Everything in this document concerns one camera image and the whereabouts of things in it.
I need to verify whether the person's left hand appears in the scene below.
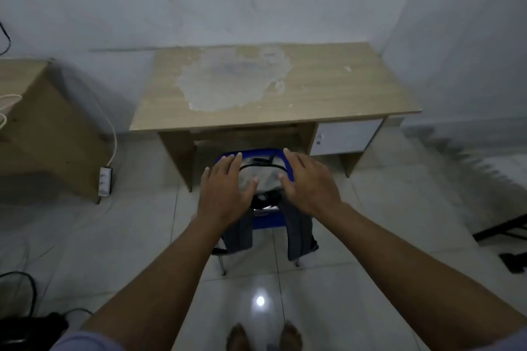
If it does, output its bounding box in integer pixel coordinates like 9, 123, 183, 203
197, 152, 258, 233

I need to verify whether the person's right hand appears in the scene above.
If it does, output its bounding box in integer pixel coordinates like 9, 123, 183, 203
279, 148, 343, 222

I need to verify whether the person's right forearm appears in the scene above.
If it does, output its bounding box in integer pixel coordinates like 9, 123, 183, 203
317, 203, 527, 351

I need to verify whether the person's left forearm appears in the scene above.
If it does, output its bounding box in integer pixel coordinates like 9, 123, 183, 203
82, 217, 231, 351

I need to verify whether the grey backpack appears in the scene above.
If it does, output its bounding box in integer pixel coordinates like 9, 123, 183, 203
222, 153, 319, 262

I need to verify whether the blue plastic chair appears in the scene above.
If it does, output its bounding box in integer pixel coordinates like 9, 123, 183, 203
212, 148, 320, 277

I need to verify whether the white desk drawer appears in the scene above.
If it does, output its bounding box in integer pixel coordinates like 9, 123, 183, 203
309, 118, 384, 157

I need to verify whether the light wooden desk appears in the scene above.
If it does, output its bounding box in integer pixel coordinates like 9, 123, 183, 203
129, 43, 422, 193

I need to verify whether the white power strip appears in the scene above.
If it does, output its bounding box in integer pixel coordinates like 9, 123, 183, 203
98, 166, 113, 198

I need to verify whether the person's left foot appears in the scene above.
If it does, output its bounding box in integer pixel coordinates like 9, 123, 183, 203
226, 323, 250, 351

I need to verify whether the person's foot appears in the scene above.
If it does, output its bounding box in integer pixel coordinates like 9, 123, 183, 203
279, 321, 304, 351
226, 323, 250, 351

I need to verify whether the person's right foot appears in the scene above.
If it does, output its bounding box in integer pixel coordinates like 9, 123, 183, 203
279, 321, 304, 351

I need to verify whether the wooden side desk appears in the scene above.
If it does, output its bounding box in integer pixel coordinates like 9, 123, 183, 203
0, 58, 114, 204

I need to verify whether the person's left sleeve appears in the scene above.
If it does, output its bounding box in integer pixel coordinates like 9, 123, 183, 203
49, 330, 125, 351

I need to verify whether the black floor stand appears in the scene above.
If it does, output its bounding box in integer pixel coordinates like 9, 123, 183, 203
472, 214, 527, 274

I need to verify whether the black bag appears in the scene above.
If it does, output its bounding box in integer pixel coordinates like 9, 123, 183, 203
0, 312, 69, 351

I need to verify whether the white power cable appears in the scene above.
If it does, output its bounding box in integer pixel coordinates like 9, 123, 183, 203
0, 94, 118, 168

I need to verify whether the black floor cable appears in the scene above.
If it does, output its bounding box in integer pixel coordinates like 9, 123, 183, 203
0, 271, 93, 319

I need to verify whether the black wall cable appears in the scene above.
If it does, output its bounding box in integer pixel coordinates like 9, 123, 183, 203
0, 22, 12, 56

